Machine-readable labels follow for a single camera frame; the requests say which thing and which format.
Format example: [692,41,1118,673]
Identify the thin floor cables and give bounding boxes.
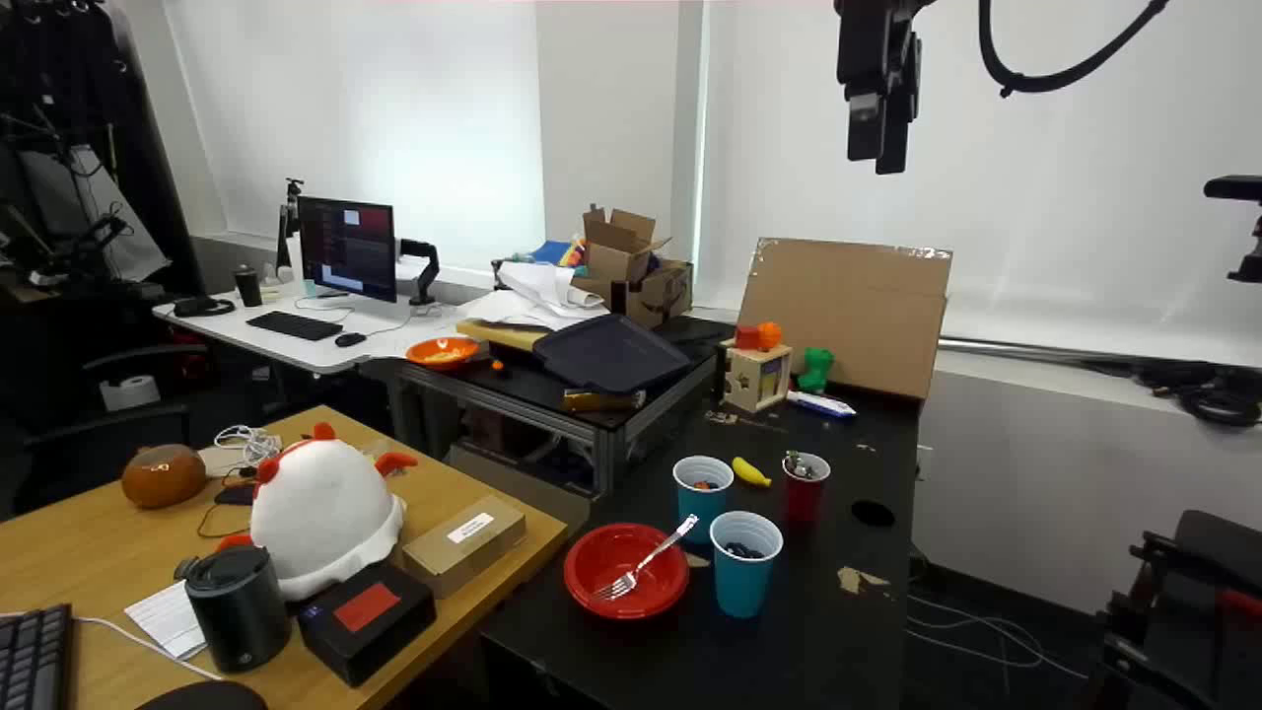
[904,589,1097,688]

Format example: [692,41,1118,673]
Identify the tan cardboard box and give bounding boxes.
[395,492,528,599]

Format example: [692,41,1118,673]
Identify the black camera on stand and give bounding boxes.
[1199,174,1262,288]

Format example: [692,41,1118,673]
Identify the white paper sheet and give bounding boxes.
[123,577,210,664]

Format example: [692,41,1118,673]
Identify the white desk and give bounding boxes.
[149,288,466,386]

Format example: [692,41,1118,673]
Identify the brown toy football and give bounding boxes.
[118,443,214,512]

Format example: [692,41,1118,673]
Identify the red plastic bowl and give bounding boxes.
[561,520,693,624]

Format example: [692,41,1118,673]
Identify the black case with lid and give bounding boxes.
[528,312,697,400]

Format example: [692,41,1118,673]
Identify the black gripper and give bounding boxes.
[833,0,939,178]

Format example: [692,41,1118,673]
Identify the brown cardboard sheet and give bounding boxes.
[734,237,956,403]

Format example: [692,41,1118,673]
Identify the black computer monitor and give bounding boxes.
[295,194,402,308]

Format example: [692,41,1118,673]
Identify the dark hanging coats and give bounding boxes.
[0,0,210,308]

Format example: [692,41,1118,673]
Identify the white paper pile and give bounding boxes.
[451,255,611,334]

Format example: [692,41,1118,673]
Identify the black cable bundle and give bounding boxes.
[1136,361,1262,429]

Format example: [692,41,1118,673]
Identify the white tissue box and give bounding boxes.
[94,372,166,416]

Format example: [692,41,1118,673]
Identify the blue plastic cup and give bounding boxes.
[672,453,737,545]
[708,508,788,624]

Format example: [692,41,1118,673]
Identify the brown cardboard shipping box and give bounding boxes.
[572,200,697,332]

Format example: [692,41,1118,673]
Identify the black headphones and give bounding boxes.
[170,291,241,320]

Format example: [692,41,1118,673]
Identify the wooden shape sorter box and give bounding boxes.
[717,334,797,417]

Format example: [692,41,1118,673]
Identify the red plastic cup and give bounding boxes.
[776,447,837,534]

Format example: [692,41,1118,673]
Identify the orange bowl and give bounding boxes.
[402,334,495,378]

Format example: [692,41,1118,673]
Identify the black equipment rack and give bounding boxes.
[1084,505,1262,710]

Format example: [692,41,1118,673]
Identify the black office chair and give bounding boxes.
[0,280,202,520]

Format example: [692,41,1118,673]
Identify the black rounded case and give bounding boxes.
[133,677,274,710]

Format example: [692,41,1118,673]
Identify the clear glass bowl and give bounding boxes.
[210,417,285,466]

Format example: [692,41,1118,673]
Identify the black desk stand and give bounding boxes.
[395,237,445,312]

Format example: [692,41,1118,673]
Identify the wooden desk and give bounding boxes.
[0,403,572,710]

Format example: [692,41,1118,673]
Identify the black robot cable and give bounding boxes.
[979,0,1171,99]

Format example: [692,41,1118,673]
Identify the yellow toy banana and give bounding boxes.
[730,453,776,492]

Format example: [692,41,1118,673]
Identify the slim black keyboard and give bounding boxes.
[244,308,349,343]

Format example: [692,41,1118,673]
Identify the white blue tube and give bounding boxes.
[787,386,859,421]

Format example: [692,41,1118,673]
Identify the black box with red label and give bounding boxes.
[291,555,437,692]

